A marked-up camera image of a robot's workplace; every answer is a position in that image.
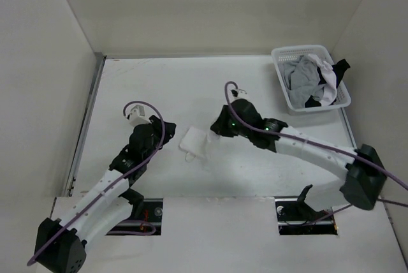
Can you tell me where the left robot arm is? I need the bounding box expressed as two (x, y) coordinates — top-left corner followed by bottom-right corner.
(28, 115), (177, 272)

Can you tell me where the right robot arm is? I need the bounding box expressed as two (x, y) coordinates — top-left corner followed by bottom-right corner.
(210, 99), (387, 219)

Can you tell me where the grey tank top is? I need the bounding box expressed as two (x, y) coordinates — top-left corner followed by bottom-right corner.
(279, 55), (323, 109)

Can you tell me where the black tank top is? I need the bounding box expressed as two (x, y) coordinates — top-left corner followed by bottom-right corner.
(305, 59), (350, 108)

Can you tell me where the white plastic basket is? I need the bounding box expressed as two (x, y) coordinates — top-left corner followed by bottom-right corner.
(271, 45), (351, 115)

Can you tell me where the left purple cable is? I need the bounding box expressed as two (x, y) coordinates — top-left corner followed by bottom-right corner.
(27, 100), (166, 266)

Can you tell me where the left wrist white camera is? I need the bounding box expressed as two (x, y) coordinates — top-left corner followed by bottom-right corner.
(126, 105), (149, 128)

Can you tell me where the wrist white camera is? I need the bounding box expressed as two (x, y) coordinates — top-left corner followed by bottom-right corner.
(126, 105), (149, 128)
(231, 89), (250, 101)

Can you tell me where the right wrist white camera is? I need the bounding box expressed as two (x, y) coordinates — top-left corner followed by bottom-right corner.
(231, 89), (250, 101)

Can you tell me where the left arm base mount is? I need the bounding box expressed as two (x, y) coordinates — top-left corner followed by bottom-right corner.
(107, 189), (164, 236)

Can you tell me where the metal table edge rail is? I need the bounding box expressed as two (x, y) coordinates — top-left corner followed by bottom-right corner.
(61, 52), (106, 196)

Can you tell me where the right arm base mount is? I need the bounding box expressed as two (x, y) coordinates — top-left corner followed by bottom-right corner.
(275, 185), (337, 235)

